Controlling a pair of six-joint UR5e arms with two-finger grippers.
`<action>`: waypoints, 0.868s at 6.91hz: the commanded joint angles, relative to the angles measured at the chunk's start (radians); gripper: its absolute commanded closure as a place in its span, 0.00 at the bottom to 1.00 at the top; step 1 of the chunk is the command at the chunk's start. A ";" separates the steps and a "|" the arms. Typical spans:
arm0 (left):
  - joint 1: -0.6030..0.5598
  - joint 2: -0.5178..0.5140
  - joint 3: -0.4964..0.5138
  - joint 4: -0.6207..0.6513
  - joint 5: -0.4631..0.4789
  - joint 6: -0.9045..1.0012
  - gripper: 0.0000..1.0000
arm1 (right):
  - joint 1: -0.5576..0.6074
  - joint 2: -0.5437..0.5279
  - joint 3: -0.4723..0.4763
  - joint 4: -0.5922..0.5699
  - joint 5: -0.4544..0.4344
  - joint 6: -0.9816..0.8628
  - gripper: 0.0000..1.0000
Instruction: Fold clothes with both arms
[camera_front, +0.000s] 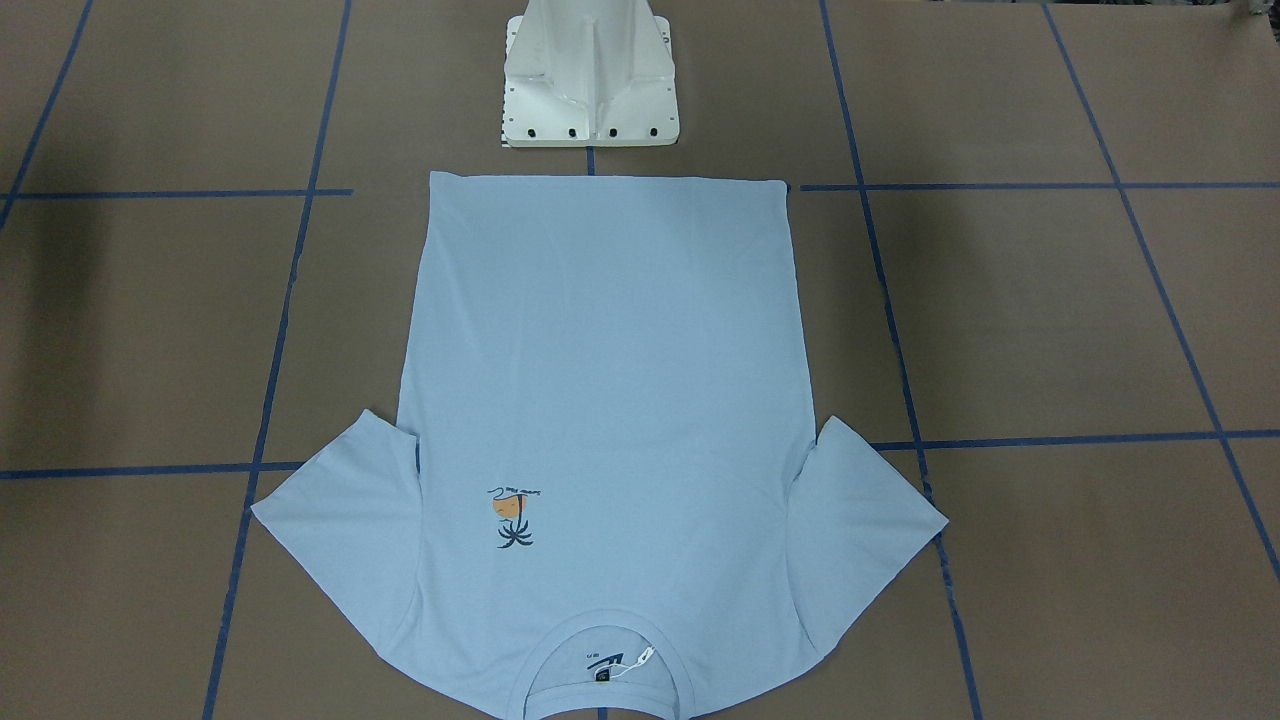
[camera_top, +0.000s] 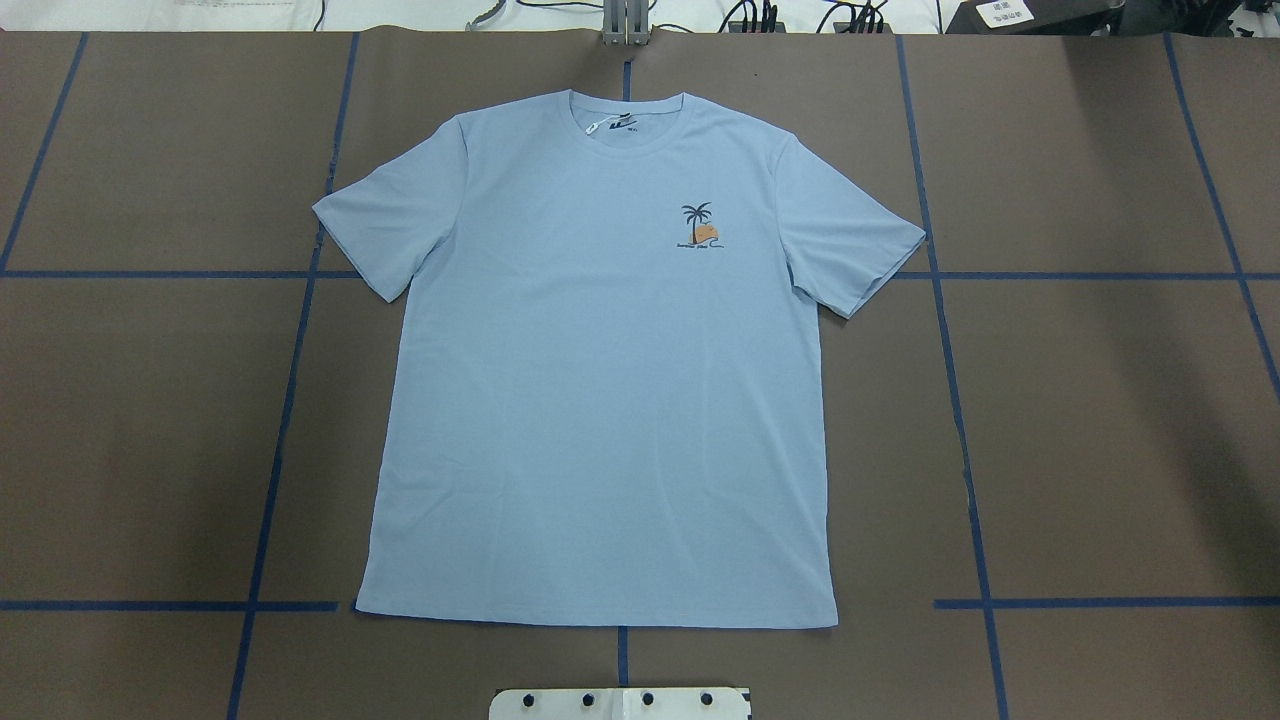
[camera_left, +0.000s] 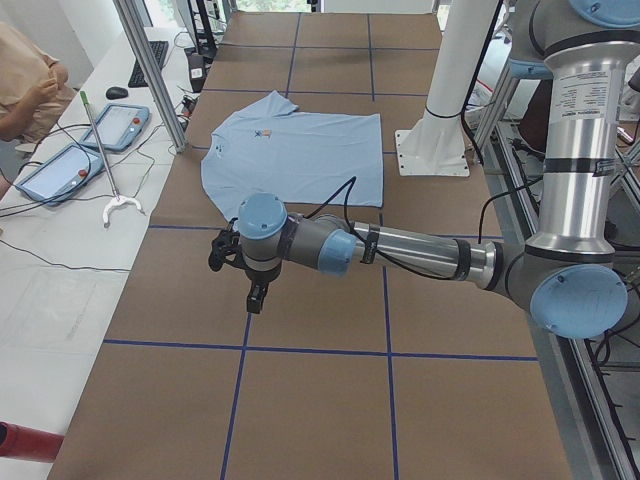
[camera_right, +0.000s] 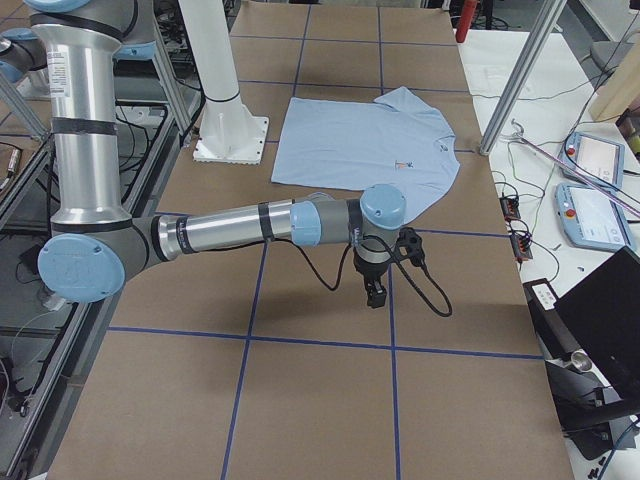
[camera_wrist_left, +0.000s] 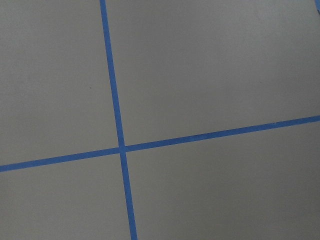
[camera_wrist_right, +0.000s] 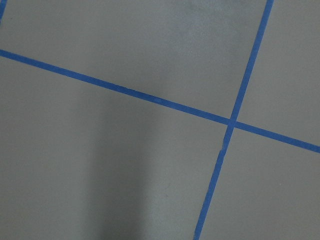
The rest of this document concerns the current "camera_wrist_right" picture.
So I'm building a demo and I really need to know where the crossing blue tape line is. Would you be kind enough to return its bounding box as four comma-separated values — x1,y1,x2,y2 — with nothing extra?
193,0,274,240

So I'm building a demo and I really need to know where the long blue tape line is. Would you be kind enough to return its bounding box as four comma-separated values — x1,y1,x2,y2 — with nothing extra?
0,49,320,153

